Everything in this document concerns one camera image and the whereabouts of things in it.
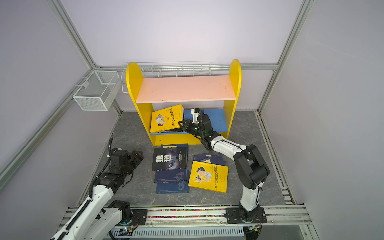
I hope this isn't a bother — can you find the yellow cartoon book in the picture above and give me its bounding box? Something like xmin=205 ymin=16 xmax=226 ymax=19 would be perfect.
xmin=150 ymin=105 xmax=184 ymax=133
xmin=189 ymin=161 xmax=228 ymax=193

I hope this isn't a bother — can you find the black wolf book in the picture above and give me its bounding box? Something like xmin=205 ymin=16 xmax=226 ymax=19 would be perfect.
xmin=152 ymin=147 xmax=188 ymax=171

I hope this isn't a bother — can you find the black book orange title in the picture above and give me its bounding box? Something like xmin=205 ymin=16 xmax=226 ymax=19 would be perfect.
xmin=158 ymin=128 xmax=183 ymax=134

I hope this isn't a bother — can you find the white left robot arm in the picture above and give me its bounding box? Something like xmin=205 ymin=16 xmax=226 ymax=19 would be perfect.
xmin=52 ymin=148 xmax=144 ymax=240

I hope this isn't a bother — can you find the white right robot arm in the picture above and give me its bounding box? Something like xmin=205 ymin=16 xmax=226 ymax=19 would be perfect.
xmin=179 ymin=108 xmax=270 ymax=214

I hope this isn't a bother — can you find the blue book under yellow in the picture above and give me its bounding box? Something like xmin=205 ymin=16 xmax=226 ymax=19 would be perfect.
xmin=193 ymin=153 xmax=227 ymax=166

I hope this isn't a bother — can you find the yellow bookshelf with coloured shelves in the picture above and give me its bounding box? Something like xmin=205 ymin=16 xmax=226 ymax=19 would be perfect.
xmin=126 ymin=60 xmax=242 ymax=146

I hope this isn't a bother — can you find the blue book bottom stack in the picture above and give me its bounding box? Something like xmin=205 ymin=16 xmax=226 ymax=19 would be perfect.
xmin=154 ymin=144 xmax=189 ymax=194

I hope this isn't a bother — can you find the white mesh basket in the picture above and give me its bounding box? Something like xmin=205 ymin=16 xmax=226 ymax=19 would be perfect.
xmin=73 ymin=71 xmax=122 ymax=112

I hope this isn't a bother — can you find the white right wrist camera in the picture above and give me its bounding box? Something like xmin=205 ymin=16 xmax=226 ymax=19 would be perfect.
xmin=191 ymin=108 xmax=201 ymax=124

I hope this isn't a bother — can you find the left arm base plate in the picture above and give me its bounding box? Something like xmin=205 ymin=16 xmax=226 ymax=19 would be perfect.
xmin=119 ymin=209 xmax=148 ymax=226

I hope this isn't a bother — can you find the white wire rack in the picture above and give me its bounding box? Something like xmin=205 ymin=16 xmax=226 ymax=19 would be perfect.
xmin=137 ymin=62 xmax=212 ymax=79

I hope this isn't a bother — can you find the aluminium frame rail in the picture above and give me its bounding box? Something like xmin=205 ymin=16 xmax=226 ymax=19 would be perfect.
xmin=0 ymin=0 xmax=121 ymax=193

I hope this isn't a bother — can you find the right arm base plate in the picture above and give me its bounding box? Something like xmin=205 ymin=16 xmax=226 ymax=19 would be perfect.
xmin=224 ymin=206 xmax=267 ymax=224

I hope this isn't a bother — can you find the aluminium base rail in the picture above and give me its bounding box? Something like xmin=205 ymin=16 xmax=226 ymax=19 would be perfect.
xmin=56 ymin=204 xmax=319 ymax=240

